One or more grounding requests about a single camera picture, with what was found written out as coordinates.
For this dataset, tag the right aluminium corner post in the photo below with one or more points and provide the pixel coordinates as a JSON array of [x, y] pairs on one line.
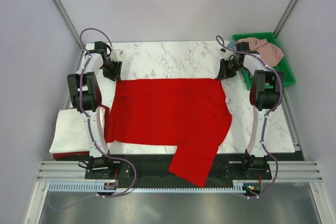
[[285, 16]]

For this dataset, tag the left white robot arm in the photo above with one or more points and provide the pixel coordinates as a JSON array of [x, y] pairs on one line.
[[86, 97]]

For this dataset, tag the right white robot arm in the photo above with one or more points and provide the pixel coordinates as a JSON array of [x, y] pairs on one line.
[[265, 97]]

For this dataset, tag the left aluminium corner post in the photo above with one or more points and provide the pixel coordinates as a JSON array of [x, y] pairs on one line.
[[67, 20]]

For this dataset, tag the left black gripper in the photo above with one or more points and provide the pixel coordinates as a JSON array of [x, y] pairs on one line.
[[116, 75]]

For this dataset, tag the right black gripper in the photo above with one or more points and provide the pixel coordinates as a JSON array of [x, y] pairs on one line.
[[223, 74]]

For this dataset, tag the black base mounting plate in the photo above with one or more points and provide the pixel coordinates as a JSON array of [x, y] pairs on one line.
[[193, 169]]

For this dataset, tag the pink t-shirt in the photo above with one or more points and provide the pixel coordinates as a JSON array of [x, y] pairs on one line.
[[269, 53]]

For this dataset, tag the grey slotted cable duct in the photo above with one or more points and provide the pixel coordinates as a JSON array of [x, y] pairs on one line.
[[105, 187]]

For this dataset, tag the aluminium corner post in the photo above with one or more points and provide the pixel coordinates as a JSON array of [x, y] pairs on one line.
[[285, 16], [67, 20]]

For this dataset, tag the light blue t-shirt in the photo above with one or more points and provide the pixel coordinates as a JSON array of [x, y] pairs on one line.
[[232, 45]]

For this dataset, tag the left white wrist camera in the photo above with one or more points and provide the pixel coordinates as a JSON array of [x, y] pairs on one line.
[[116, 55]]

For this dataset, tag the aluminium frame rail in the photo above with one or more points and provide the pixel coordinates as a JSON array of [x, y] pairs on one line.
[[280, 171]]

